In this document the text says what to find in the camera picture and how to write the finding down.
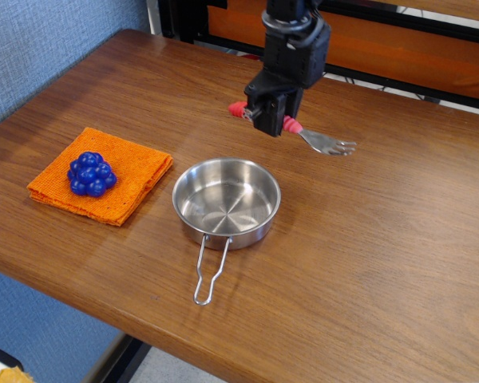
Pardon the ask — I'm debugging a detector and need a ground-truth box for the red handled metal fork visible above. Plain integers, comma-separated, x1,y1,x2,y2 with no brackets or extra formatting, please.
228,101,356,156

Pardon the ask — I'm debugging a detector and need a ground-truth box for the blue plastic grape cluster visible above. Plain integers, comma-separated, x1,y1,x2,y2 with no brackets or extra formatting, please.
67,152,117,198

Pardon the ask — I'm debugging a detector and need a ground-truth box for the silver frying pan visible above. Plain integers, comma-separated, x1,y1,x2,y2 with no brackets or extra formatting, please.
172,157,282,306

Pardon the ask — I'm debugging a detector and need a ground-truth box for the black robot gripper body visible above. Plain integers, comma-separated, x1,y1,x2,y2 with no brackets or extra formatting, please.
245,1,331,105

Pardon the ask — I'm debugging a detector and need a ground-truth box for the black metal frame with orange panel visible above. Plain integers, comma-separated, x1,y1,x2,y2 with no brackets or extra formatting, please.
159,1,479,109

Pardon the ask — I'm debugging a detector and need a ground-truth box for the folded orange cloth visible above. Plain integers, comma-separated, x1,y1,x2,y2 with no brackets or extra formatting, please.
27,128,173,226

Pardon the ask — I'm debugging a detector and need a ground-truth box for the black and yellow floor object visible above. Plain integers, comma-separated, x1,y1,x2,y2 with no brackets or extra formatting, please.
0,349,34,383

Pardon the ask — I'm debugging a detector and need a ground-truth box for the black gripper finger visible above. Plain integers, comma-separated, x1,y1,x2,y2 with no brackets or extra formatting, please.
253,93,303,137
243,94,263,120

